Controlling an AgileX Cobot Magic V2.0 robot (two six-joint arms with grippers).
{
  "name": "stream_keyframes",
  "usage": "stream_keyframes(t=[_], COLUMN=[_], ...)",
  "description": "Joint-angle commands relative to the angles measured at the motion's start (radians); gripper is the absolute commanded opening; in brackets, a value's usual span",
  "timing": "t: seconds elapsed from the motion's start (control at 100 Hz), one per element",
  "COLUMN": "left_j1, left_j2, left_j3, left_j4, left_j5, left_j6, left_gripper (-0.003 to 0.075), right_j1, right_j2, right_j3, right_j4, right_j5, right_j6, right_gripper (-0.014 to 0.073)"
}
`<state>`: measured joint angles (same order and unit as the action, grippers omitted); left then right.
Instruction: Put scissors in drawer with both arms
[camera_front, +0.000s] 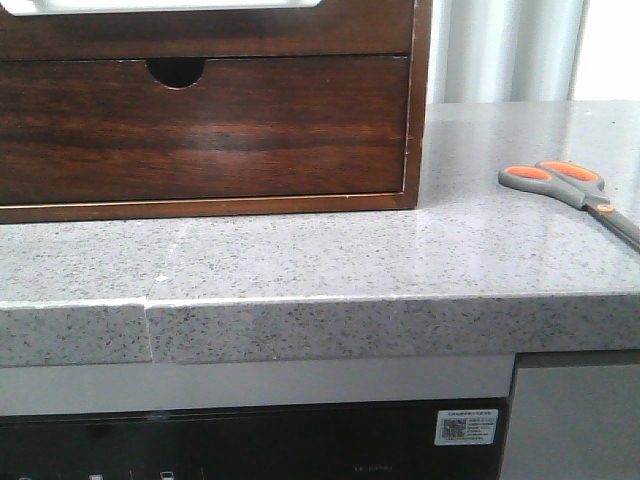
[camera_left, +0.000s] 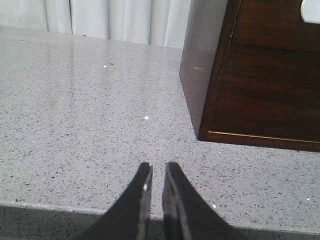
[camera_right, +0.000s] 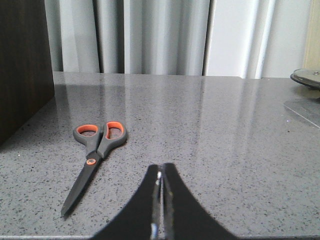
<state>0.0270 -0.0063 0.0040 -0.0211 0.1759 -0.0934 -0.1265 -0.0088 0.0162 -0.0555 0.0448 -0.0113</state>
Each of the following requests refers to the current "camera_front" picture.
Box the orange grey scissors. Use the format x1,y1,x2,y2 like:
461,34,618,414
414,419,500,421
498,161,639,251

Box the black built-in appliance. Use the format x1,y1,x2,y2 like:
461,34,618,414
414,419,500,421
1,398,509,479

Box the white tray on cabinet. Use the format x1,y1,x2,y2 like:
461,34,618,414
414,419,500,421
1,0,321,16

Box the white curtain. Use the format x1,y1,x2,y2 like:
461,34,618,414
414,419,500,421
427,0,589,104

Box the white QR code sticker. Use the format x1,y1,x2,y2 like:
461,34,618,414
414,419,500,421
434,409,499,446

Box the wooden drawer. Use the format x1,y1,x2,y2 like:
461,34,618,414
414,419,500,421
1,1,415,60
1,56,408,205

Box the grey cabinet door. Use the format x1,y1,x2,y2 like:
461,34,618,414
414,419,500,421
500,350,639,479

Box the dark wooden drawer cabinet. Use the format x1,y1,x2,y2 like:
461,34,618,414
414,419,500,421
1,1,432,224

